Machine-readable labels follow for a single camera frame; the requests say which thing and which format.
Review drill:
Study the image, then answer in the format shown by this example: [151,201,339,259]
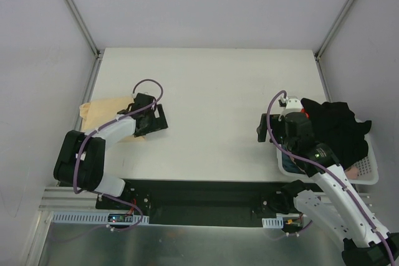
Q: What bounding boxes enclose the cream yellow t shirt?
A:
[79,96,134,132]

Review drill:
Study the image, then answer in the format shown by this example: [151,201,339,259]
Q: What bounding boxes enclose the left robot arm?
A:
[53,93,168,209]

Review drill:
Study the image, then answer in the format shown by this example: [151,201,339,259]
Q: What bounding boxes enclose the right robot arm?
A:
[256,112,398,265]

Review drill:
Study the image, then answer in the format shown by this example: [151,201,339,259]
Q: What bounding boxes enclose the orange t shirt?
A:
[300,108,309,118]

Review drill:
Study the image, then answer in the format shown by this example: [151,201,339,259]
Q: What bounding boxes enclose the blue garment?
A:
[282,153,304,174]

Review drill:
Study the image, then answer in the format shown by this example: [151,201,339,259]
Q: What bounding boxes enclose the black t shirt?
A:
[300,98,372,169]

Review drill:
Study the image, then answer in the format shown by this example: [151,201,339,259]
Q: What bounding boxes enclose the pink garment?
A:
[345,166,359,180]

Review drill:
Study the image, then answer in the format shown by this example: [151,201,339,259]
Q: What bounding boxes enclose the white laundry basket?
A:
[276,133,379,185]

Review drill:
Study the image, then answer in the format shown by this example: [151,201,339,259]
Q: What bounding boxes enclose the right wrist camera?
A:
[279,95,303,121]

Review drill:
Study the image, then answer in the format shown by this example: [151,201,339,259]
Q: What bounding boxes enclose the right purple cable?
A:
[267,90,395,266]

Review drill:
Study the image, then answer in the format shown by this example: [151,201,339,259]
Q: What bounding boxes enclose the purple cable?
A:
[73,78,165,232]
[267,90,395,266]

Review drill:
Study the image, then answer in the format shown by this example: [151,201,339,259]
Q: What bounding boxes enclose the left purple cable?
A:
[73,78,165,232]

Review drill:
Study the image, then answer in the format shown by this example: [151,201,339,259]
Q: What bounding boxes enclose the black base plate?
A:
[59,176,322,227]

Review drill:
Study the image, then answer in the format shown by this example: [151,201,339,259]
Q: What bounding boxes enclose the right white cable duct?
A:
[262,217,284,229]

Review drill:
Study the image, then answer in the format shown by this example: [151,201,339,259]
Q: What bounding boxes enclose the white cable duct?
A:
[52,212,150,226]
[262,217,284,229]

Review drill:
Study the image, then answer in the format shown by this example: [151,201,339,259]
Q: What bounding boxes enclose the left white cable duct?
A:
[52,212,150,226]

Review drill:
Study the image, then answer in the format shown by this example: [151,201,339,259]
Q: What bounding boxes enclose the left aluminium frame post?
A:
[64,0,102,59]

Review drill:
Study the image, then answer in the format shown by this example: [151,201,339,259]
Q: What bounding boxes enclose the aluminium frame post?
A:
[314,0,357,62]
[64,0,102,59]

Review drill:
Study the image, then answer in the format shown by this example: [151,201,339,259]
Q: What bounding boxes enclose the right aluminium frame post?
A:
[314,0,357,62]

